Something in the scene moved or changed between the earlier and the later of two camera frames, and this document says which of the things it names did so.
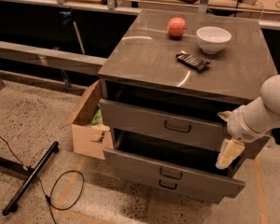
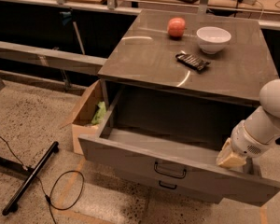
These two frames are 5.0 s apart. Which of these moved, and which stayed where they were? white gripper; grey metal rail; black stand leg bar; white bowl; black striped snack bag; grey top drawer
Moved: white gripper; grey top drawer
Stayed: black stand leg bar; grey metal rail; white bowl; black striped snack bag
